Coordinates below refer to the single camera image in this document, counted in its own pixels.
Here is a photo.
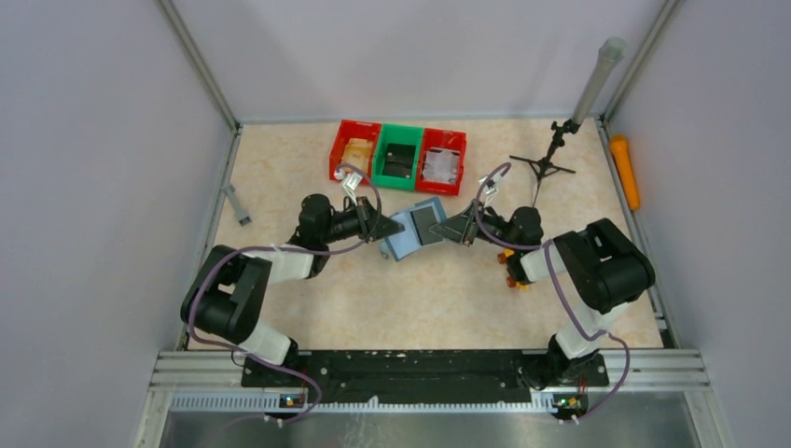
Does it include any teal card holder wallet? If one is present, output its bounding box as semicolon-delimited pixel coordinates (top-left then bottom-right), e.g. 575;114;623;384
379;196;447;261

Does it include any red bin with clear bags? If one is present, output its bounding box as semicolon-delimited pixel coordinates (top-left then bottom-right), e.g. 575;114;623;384
415;128;466;196

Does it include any orange flashlight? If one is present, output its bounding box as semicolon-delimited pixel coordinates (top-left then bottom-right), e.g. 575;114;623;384
609;134;641;211

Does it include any grey cylinder on tripod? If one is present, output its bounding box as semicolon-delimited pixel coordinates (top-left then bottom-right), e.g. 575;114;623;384
570;36;627;127

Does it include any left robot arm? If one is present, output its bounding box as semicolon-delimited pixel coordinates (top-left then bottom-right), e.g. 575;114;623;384
180;193;405;386

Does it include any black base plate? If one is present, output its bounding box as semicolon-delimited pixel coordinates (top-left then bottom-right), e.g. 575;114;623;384
241;349;610;406

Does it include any dark grey credit card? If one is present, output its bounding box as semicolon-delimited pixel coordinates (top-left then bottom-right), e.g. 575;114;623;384
410;206;443;246

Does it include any green plastic bin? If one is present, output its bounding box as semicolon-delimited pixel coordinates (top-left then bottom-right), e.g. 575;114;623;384
371;123;424;191

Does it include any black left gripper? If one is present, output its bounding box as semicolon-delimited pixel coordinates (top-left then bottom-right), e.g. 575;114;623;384
320;195;404;245

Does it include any red bin with orange items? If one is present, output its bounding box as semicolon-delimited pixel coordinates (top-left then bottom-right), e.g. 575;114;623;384
327;119;382;181

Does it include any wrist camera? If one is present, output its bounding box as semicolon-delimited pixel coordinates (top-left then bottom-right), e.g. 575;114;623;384
335;170;363;203
477;175;501;206

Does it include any black mini tripod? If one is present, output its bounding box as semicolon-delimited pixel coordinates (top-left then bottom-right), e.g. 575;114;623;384
508;119;581;206

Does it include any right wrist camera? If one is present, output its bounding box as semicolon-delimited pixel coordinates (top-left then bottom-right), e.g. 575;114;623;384
477;175;501;206

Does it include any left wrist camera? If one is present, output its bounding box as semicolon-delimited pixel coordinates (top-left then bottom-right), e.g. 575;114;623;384
335;170;363;203

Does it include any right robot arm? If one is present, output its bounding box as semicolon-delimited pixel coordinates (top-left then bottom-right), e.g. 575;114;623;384
430;203;656;389

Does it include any aluminium frame rail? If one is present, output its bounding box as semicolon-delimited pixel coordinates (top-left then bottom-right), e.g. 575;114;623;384
134;349;735;447

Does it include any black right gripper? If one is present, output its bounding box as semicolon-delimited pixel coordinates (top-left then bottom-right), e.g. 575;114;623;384
429;199;520;252

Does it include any grey bracket tool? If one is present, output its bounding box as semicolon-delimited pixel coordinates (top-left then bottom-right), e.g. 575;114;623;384
221;183;252;227

